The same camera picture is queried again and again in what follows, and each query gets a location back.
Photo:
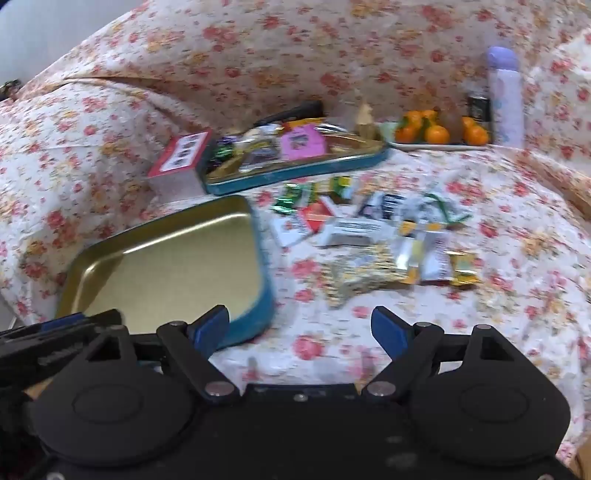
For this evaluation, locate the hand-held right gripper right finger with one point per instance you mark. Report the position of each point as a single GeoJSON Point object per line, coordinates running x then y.
{"type": "Point", "coordinates": [390, 330]}

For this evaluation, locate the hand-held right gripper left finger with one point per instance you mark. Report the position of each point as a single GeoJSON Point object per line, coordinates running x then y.
{"type": "Point", "coordinates": [211, 330]}

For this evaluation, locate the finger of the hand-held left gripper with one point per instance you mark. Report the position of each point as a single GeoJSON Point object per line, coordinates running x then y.
{"type": "Point", "coordinates": [83, 321]}

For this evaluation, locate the speckled clear snack packet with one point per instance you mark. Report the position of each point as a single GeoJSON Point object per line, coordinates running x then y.
{"type": "Point", "coordinates": [360, 274]}

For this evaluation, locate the gold tin tray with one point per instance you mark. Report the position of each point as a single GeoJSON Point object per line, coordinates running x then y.
{"type": "Point", "coordinates": [175, 258]}

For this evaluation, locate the white grey snack packet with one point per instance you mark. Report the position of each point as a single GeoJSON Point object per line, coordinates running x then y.
{"type": "Point", "coordinates": [353, 233]}

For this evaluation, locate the blue white dried fruit packet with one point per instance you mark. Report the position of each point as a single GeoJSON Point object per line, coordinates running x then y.
{"type": "Point", "coordinates": [381, 206]}

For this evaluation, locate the red and white snack packet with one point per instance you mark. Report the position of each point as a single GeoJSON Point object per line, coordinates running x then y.
{"type": "Point", "coordinates": [302, 224]}

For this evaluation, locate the teal tin tray with snacks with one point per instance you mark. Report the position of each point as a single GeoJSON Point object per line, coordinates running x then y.
{"type": "Point", "coordinates": [295, 177]}

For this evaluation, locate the gold wrapped candy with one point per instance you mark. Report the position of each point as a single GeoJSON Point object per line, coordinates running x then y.
{"type": "Point", "coordinates": [465, 270]}

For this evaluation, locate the green white crumpled packet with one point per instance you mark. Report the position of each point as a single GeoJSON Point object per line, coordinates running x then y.
{"type": "Point", "coordinates": [438, 210]}

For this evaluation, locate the red and white box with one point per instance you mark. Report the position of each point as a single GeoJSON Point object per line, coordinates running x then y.
{"type": "Point", "coordinates": [178, 159]}

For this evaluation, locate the dark clear snack packet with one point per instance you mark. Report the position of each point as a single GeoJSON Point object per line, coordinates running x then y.
{"type": "Point", "coordinates": [258, 157]}

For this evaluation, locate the purple green foil candy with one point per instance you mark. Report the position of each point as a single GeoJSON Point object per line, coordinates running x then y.
{"type": "Point", "coordinates": [226, 147]}

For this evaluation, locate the pale fruit plate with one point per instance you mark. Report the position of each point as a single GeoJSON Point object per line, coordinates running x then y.
{"type": "Point", "coordinates": [434, 146]}

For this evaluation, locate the orange mandarin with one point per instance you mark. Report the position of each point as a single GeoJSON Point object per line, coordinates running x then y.
{"type": "Point", "coordinates": [407, 132]}
{"type": "Point", "coordinates": [437, 134]}
{"type": "Point", "coordinates": [421, 117]}
{"type": "Point", "coordinates": [468, 122]}
{"type": "Point", "coordinates": [476, 135]}

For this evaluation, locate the pink snack packet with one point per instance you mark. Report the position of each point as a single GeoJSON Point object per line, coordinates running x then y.
{"type": "Point", "coordinates": [302, 143]}

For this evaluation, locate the beige paper wrapper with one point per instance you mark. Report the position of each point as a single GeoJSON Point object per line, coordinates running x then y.
{"type": "Point", "coordinates": [367, 120]}

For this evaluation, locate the brown kiwi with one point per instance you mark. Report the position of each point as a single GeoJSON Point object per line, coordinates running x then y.
{"type": "Point", "coordinates": [451, 122]}

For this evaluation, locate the orange snack packet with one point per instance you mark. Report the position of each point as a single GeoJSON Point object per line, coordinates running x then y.
{"type": "Point", "coordinates": [304, 123]}

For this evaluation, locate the black remote control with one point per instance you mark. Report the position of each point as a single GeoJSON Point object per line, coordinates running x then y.
{"type": "Point", "coordinates": [291, 113]}

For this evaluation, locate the dark drink can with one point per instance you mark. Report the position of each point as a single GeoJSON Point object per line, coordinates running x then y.
{"type": "Point", "coordinates": [479, 108]}

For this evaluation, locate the purple white water bottle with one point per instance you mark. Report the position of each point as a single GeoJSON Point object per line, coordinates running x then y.
{"type": "Point", "coordinates": [505, 97]}

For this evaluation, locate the floral pillow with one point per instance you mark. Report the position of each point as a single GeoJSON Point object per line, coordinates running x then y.
{"type": "Point", "coordinates": [563, 92]}

